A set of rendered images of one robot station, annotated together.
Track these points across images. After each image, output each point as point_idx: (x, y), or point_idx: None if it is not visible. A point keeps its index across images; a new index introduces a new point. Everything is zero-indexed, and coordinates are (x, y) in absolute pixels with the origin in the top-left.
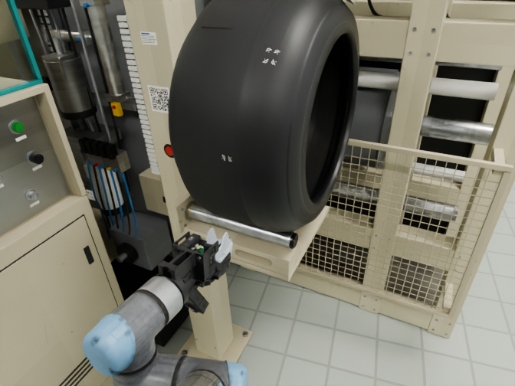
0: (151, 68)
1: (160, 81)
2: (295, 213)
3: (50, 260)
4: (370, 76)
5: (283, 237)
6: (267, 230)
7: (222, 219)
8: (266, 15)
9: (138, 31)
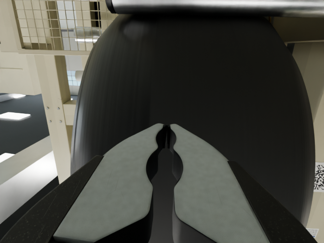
0: (320, 208)
1: (314, 196)
2: (74, 125)
3: None
4: None
5: (126, 7)
6: (163, 11)
7: (272, 8)
8: None
9: (317, 237)
